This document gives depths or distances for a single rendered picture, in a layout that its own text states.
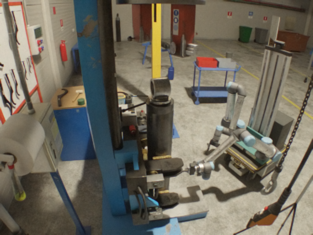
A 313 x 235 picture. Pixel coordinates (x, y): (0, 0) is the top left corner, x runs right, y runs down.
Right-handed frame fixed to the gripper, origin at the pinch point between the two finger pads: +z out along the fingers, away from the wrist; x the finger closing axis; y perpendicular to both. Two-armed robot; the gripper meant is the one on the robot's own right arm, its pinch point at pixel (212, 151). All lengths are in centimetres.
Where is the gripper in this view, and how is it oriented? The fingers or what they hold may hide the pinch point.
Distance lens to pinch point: 272.0
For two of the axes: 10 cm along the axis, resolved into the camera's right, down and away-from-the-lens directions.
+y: 7.4, 0.6, 6.7
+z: -2.4, 9.5, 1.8
